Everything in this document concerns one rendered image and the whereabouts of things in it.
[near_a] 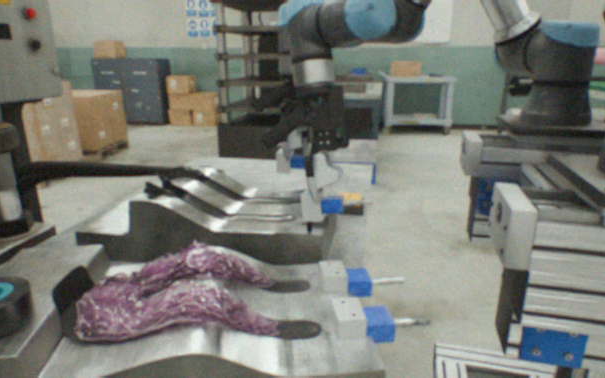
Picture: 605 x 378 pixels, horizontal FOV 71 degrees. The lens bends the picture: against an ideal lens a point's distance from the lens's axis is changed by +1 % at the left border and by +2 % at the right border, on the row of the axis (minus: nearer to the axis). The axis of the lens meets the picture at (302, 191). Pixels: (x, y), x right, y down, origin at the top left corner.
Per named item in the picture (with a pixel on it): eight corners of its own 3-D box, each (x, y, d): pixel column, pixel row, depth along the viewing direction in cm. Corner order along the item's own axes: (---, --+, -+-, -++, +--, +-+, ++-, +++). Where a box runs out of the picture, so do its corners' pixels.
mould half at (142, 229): (336, 226, 102) (338, 172, 98) (321, 280, 78) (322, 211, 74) (146, 213, 111) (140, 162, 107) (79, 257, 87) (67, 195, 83)
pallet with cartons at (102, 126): (130, 148, 567) (122, 90, 544) (99, 162, 489) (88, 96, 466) (42, 146, 573) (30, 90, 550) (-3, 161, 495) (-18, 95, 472)
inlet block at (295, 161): (329, 170, 112) (329, 150, 110) (326, 175, 107) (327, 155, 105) (280, 168, 114) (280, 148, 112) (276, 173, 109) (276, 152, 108)
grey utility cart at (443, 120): (442, 130, 690) (448, 70, 662) (451, 137, 641) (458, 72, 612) (374, 130, 696) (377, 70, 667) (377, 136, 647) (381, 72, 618)
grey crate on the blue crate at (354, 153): (377, 154, 436) (378, 140, 431) (376, 164, 398) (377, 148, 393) (318, 152, 447) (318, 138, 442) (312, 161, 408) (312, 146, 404)
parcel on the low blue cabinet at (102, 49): (127, 57, 741) (125, 40, 732) (116, 58, 710) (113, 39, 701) (105, 57, 749) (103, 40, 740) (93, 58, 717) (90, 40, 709)
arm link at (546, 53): (557, 81, 95) (569, 15, 90) (517, 78, 107) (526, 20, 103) (604, 80, 97) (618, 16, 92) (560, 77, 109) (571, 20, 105)
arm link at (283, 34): (317, 3, 95) (279, 2, 94) (316, 54, 99) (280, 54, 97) (310, 6, 103) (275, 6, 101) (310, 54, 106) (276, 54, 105)
